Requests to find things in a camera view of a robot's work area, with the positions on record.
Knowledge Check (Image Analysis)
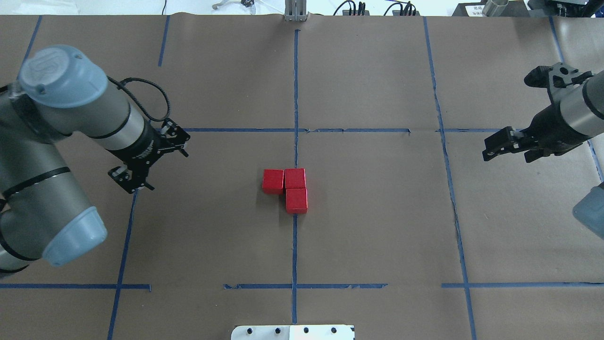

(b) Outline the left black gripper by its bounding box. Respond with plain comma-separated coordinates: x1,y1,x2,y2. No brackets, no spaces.
108,119,191,194

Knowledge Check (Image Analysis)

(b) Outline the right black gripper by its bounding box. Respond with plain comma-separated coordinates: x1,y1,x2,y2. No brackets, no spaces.
482,62,595,163

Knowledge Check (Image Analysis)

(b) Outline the red block from side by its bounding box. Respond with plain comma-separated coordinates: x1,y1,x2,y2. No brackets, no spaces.
285,188,308,214

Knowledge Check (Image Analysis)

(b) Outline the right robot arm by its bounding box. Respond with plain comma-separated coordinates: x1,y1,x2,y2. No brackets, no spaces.
482,62,604,163

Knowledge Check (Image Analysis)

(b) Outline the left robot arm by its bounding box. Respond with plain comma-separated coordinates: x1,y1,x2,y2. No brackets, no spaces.
0,44,190,278

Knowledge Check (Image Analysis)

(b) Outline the metal cup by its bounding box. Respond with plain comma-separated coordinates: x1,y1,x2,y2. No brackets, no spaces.
482,0,509,17

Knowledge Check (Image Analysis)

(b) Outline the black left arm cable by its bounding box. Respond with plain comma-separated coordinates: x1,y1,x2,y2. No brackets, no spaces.
116,77,171,123

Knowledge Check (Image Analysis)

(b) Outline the white camera mast base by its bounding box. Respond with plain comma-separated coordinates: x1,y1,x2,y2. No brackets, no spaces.
231,323,356,340

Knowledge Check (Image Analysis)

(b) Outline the aluminium frame post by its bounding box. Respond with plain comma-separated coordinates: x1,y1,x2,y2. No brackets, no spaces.
284,0,308,22

